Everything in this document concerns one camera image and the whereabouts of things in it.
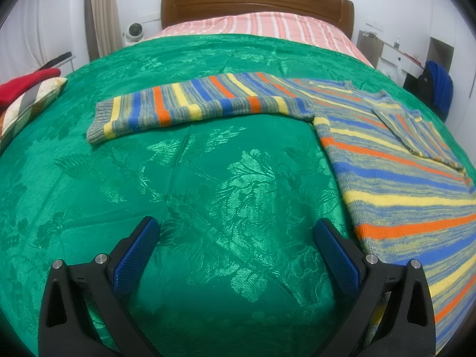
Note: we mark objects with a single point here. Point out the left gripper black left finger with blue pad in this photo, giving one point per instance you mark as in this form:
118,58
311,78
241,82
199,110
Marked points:
65,326

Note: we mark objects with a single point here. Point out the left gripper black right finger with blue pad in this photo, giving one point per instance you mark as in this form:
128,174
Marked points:
392,313

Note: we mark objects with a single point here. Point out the striped knit sweater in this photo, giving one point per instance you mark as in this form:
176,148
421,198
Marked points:
238,167

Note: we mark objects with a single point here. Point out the green floral bedspread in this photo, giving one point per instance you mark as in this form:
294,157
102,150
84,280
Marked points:
53,205

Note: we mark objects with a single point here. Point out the striped cushion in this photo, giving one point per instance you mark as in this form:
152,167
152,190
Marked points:
28,106

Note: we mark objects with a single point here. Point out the black jacket on chair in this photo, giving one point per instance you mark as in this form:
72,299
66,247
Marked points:
423,88

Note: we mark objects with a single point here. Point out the blue garment on chair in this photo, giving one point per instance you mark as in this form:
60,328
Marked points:
442,89

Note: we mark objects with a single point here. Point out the red knit hat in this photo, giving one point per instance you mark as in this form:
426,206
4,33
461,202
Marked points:
12,89

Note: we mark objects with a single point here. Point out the white bedside desk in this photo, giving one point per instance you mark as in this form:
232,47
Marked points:
396,65

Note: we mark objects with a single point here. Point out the black remote on cabinet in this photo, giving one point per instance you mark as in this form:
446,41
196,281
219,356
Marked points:
57,61

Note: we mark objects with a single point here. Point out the beige curtain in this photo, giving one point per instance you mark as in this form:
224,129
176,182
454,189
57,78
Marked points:
102,28

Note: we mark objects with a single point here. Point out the pink striped bed sheet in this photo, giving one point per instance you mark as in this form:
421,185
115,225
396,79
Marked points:
279,25

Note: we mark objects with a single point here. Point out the brown wooden headboard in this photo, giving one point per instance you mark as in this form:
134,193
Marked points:
339,13

